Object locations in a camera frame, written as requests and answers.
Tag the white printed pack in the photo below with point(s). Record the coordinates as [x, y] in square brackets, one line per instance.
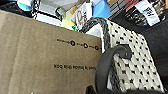
[84, 15]

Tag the blue and white bag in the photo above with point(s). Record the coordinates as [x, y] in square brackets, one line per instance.
[148, 11]

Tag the small blue box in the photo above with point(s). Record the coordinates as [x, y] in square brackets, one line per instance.
[101, 8]

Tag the round grey can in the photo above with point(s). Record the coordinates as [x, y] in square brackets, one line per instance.
[60, 11]

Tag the blue and white container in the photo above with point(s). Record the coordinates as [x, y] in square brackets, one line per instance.
[25, 4]

